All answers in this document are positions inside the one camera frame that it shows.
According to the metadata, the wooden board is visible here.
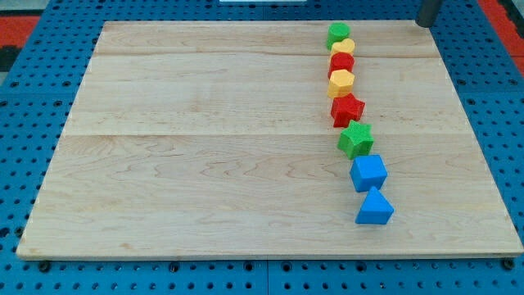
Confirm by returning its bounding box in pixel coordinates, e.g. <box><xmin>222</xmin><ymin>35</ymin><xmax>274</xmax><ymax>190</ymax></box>
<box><xmin>16</xmin><ymin>20</ymin><xmax>523</xmax><ymax>261</ymax></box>

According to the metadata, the red star block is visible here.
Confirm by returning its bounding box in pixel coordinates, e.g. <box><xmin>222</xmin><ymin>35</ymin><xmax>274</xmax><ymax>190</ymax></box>
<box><xmin>331</xmin><ymin>93</ymin><xmax>365</xmax><ymax>127</ymax></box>

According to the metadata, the green star block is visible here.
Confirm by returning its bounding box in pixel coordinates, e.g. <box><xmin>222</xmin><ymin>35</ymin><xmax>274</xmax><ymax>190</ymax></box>
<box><xmin>337</xmin><ymin>120</ymin><xmax>374</xmax><ymax>160</ymax></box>

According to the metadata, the yellow hexagon block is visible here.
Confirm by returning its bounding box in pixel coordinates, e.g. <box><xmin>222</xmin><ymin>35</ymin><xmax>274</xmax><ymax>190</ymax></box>
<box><xmin>327</xmin><ymin>69</ymin><xmax>355</xmax><ymax>98</ymax></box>

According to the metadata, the blue cube block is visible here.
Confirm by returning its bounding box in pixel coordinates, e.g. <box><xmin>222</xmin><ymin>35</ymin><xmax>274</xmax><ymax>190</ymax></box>
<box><xmin>350</xmin><ymin>154</ymin><xmax>388</xmax><ymax>193</ymax></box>

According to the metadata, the red cylinder block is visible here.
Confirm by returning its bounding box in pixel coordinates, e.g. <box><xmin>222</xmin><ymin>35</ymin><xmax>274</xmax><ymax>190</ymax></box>
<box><xmin>327</xmin><ymin>52</ymin><xmax>355</xmax><ymax>78</ymax></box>

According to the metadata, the blue triangle block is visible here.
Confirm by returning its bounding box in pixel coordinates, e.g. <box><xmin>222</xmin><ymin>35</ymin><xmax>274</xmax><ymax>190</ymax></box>
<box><xmin>355</xmin><ymin>186</ymin><xmax>395</xmax><ymax>225</ymax></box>

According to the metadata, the yellow heart block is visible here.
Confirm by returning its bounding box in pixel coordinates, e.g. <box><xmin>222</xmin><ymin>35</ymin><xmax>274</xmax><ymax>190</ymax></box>
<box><xmin>330</xmin><ymin>39</ymin><xmax>355</xmax><ymax>57</ymax></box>

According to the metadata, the green cylinder block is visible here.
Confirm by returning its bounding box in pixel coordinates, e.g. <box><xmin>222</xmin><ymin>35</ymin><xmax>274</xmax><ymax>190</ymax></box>
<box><xmin>326</xmin><ymin>22</ymin><xmax>350</xmax><ymax>50</ymax></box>

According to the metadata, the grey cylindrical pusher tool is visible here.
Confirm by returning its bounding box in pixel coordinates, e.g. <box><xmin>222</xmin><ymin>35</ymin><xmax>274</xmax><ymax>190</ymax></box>
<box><xmin>415</xmin><ymin>0</ymin><xmax>444</xmax><ymax>28</ymax></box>

